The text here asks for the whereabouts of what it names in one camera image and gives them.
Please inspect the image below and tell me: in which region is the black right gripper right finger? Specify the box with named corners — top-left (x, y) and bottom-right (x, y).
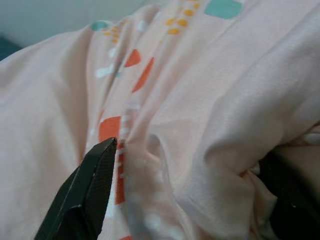
top-left (258, 149), bottom-right (320, 240)

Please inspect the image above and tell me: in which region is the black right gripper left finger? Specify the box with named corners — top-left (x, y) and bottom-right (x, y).
top-left (33, 136), bottom-right (119, 240)

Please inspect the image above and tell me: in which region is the pink patterned pillow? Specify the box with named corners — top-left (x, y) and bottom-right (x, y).
top-left (0, 0), bottom-right (320, 240)

